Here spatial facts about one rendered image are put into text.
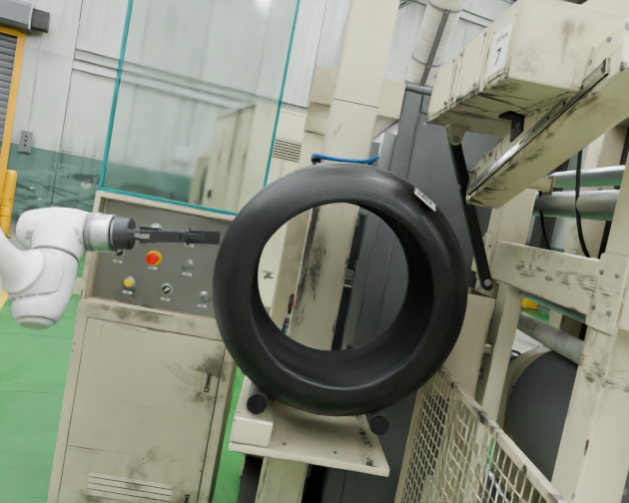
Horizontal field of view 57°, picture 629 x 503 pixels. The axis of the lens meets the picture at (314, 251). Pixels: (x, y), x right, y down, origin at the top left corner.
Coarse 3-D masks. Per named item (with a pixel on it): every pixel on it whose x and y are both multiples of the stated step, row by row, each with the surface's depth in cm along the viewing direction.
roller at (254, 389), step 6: (252, 384) 138; (252, 390) 133; (258, 390) 132; (252, 396) 129; (258, 396) 129; (264, 396) 130; (252, 402) 129; (258, 402) 129; (264, 402) 129; (252, 408) 129; (258, 408) 129; (264, 408) 129
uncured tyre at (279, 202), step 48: (288, 192) 123; (336, 192) 122; (384, 192) 123; (240, 240) 123; (432, 240) 124; (240, 288) 123; (432, 288) 151; (240, 336) 125; (288, 336) 155; (384, 336) 154; (432, 336) 126; (288, 384) 126; (336, 384) 128; (384, 384) 126
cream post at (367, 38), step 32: (352, 0) 158; (384, 0) 158; (352, 32) 158; (384, 32) 159; (352, 64) 159; (384, 64) 160; (352, 96) 160; (352, 128) 161; (320, 224) 163; (352, 224) 163; (320, 256) 164; (320, 288) 164; (320, 320) 165; (288, 480) 169
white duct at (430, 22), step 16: (432, 0) 197; (448, 0) 193; (464, 0) 196; (432, 16) 199; (448, 16) 197; (432, 32) 202; (448, 32) 202; (416, 48) 209; (416, 64) 211; (432, 64) 210; (416, 80) 215; (432, 80) 215
